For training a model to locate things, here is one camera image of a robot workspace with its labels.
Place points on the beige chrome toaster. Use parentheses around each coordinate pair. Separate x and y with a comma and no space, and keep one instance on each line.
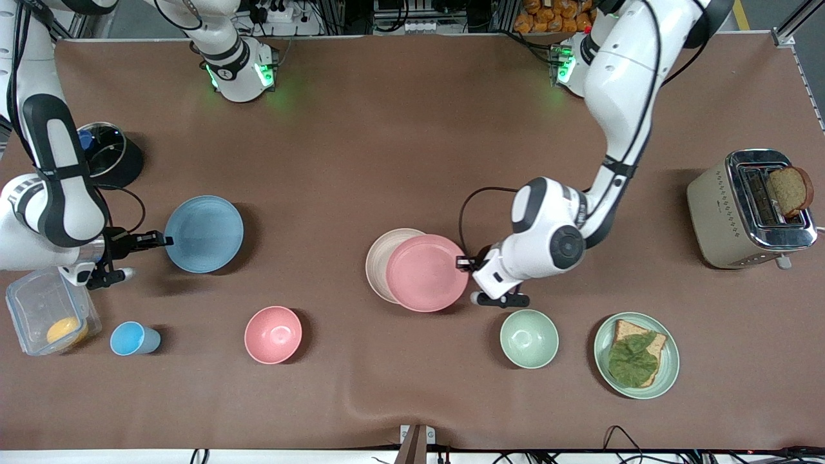
(715,219)

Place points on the brown bread slice in toaster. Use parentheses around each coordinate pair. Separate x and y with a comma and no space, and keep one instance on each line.
(789,190)

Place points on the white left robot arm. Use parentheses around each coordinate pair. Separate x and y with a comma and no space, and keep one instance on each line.
(619,77)

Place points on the bag of orange snacks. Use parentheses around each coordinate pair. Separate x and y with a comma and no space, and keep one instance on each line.
(548,16)

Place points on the green lettuce leaf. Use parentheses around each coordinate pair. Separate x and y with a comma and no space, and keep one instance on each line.
(631,361)

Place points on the yellow round food item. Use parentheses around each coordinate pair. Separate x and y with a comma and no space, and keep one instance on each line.
(66,332)

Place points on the pink bowl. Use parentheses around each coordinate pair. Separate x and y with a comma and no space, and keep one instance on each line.
(273,335)

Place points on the green plate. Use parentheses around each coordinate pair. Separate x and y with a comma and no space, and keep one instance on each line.
(671,357)

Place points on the brown table cover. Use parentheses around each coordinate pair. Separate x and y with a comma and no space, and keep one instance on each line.
(412,161)

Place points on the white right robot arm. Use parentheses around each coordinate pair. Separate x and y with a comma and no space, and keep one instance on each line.
(58,193)

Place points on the metal corner bracket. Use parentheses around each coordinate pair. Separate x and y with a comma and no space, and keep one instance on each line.
(785,40)

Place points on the aluminium frame rail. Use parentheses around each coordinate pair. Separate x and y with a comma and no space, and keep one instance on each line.
(799,14)

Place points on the white power strip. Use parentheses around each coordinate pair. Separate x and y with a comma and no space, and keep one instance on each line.
(419,27)
(280,14)

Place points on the bread slice under lettuce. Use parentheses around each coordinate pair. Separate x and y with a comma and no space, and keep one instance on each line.
(622,330)

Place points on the metal table clamp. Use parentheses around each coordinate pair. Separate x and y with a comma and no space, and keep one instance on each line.
(416,444)

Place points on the clear plastic food container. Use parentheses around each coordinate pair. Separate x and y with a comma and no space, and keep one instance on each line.
(38,309)

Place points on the blue plate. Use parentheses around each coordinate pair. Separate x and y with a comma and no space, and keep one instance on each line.
(204,233)

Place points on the pink plate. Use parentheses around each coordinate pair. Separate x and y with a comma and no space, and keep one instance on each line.
(425,274)

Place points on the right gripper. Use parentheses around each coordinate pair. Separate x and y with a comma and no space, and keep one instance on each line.
(120,245)

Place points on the blue kitchen utensil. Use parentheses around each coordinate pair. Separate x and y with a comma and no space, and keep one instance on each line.
(86,142)

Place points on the blue cup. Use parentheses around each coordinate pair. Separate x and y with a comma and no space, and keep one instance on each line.
(132,339)

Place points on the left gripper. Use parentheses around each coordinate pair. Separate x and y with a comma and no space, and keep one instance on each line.
(479,263)

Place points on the green bowl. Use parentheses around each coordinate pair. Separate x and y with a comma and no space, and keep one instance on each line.
(529,339)

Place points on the black cylindrical utensil holder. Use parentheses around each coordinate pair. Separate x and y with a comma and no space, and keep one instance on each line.
(129,164)

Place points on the beige plate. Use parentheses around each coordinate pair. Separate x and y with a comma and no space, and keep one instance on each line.
(377,264)

